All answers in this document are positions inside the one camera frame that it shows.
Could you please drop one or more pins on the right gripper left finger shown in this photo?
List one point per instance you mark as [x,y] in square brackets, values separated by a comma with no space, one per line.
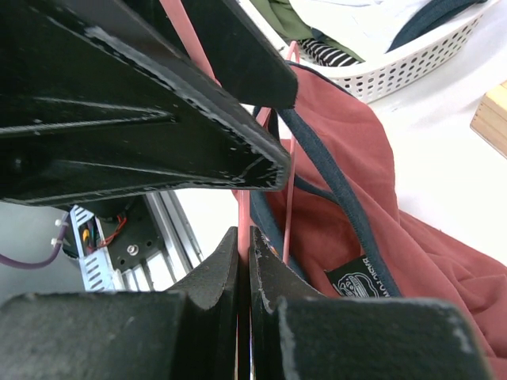
[185,332]

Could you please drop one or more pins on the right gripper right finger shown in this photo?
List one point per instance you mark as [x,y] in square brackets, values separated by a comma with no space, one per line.
[299,333]

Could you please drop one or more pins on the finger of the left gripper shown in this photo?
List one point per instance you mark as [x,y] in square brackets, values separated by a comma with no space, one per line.
[221,39]
[96,104]

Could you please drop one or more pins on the pink wire hanger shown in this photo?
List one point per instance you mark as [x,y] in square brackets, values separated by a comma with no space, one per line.
[245,221]

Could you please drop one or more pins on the red tank top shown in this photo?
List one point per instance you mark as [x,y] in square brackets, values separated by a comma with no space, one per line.
[341,228]

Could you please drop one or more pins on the green garment in basket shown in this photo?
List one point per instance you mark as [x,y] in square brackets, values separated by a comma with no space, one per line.
[286,22]

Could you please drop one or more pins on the white garment in basket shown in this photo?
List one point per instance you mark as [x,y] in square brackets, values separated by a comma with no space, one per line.
[371,28]

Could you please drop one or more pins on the white perforated laundry basket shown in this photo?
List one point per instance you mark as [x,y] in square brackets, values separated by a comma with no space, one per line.
[384,74]

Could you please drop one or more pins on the wooden clothes rack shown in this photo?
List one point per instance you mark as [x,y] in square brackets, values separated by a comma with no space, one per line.
[489,120]

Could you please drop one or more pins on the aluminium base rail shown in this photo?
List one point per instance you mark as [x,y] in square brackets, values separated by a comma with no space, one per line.
[157,246]

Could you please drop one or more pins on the grey slotted cable duct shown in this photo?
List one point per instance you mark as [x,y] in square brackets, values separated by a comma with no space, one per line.
[98,274]

